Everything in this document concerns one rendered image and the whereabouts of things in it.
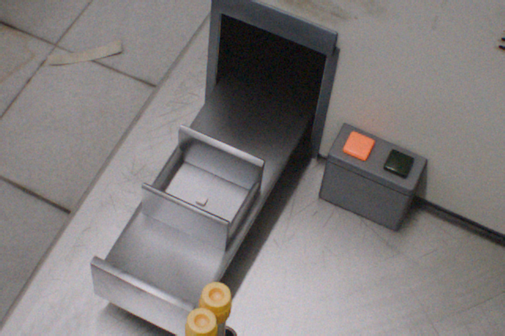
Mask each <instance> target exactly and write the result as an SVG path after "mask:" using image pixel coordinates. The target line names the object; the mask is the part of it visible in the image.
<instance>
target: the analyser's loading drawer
mask: <svg viewBox="0 0 505 336"><path fill-rule="evenodd" d="M321 83H322V78H319V77H318V76H316V75H314V74H311V73H309V72H306V71H304V70H301V69H299V68H296V67H294V66H291V65H288V64H286V63H284V62H282V61H280V60H278V59H275V58H272V57H270V56H267V55H266V54H262V53H260V52H257V51H255V50H252V49H250V48H248V47H243V46H242V47H241V49H240V50H239V52H238V54H237V55H236V57H235V58H234V60H233V61H232V63H231V65H229V67H228V68H227V70H226V72H225V73H224V74H223V76H222V78H221V79H220V81H219V83H218V84H217V86H215V88H214V89H213V91H212V92H211V94H210V95H209V96H208V100H207V101H206V103H205V104H204V105H203V106H202V107H201V108H200V110H199V112H198V113H197V116H196V117H195V118H194V120H193V122H192V124H191V125H190V126H186V125H183V124H181V125H180V128H179V130H178V145H177V147H176V148H175V149H174V151H172V153H171V154H170V157H169V158H168V160H167V161H166V163H165V164H164V166H163V168H162V169H161V171H160V173H159V175H158V176H157V178H156V179H155V180H154V181H153V182H152V183H151V185H149V184H148V183H146V182H144V183H142V185H141V188H142V200H141V202H140V204H139V205H138V207H137V209H136V210H135V211H134V212H133V214H132V216H131V217H130V219H129V221H128V223H127V224H126V226H125V228H124V229H123V231H122V232H121V233H120V235H119V236H118V238H117V240H116V241H115V242H114V244H113V246H112V247H111V249H110V251H109V253H108V254H107V256H106V258H105V259H102V258H100V257H98V256H94V257H93V258H92V260H91V262H90V268H91V274H92V280H93V287H94V294H95V295H96V296H98V297H101V298H103V299H105V300H107V301H109V302H111V303H113V304H116V305H117V306H119V307H120V308H123V309H125V310H126V311H129V312H132V313H133V314H135V315H138V316H139V317H141V318H144V319H146V320H148V321H149V322H150V323H153V324H155V325H156V326H158V327H162V328H164V329H166V330H168V331H170V332H172V333H174V334H176V335H178V336H185V325H186V321H187V318H188V316H189V313H190V312H191V311H193V310H194V309H197V308H199V299H200V296H201V295H202V291H203V288H204V287H205V286H206V285H207V284H208V283H210V282H219V281H220V279H221V277H222V276H223V274H224V272H225V270H226V269H227V267H228V265H229V264H230V263H231V261H232V259H233V258H234V255H235V253H236V252H237V250H238V248H239V247H240V245H241V243H242V241H243V240H244V237H245V235H246V234H247V233H248V231H249V229H250V228H251V226H252V224H253V222H254V220H255V218H256V216H257V215H258V213H259V211H261V209H262V206H263V205H264V203H265V201H266V199H267V198H268V195H269V193H270V192H271V190H272V189H273V188H274V187H275V184H276V181H277V180H278V179H279V176H280V174H281V173H282V171H283V168H284V167H285V166H286V164H287V163H288V162H289V160H290V157H291V155H292V154H293V152H294V150H295V148H296V146H297V145H298V142H299V140H301V138H302V137H303V135H304V133H305V131H306V129H307V127H308V126H309V123H310V121H311V120H312V118H313V116H314V115H315V112H316V107H317V103H318V99H319V94H320V87H321ZM199 194H202V195H205V196H207V197H208V202H207V203H206V205H204V206H203V207H202V206H200V205H199V204H197V203H196V199H197V197H198V196H199Z"/></svg>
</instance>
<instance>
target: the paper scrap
mask: <svg viewBox="0 0 505 336"><path fill-rule="evenodd" d="M119 51H122V46H121V42H120V39H117V40H116V41H115V42H113V43H110V44H108V45H106V46H103V47H98V48H95V49H92V50H87V51H82V52H76V53H69V54H59V55H47V56H48V64H49V65H64V64H69V63H76V62H87V61H92V60H93V59H96V58H103V57H106V56H109V55H112V54H116V53H118V52H119Z"/></svg>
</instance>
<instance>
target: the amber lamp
mask: <svg viewBox="0 0 505 336"><path fill-rule="evenodd" d="M373 144H374V141H373V140H370V139H369V138H368V137H367V136H363V135H361V134H359V133H356V132H352V133H351V134H350V136H349V137H348V139H347V142H346V144H345V146H344V148H343V151H344V152H345V153H348V154H350V155H352V156H354V157H356V158H358V159H361V160H363V161H365V160H366V159H367V157H368V153H369V152H370V150H371V148H372V146H373Z"/></svg>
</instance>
